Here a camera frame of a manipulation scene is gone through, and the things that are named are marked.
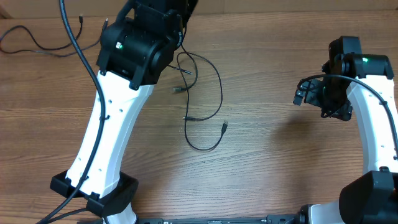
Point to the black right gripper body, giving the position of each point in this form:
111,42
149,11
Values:
329,97

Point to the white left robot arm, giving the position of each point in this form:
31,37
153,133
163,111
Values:
135,49

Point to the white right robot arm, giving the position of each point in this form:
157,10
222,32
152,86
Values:
360,85

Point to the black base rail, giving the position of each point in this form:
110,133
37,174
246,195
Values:
217,220

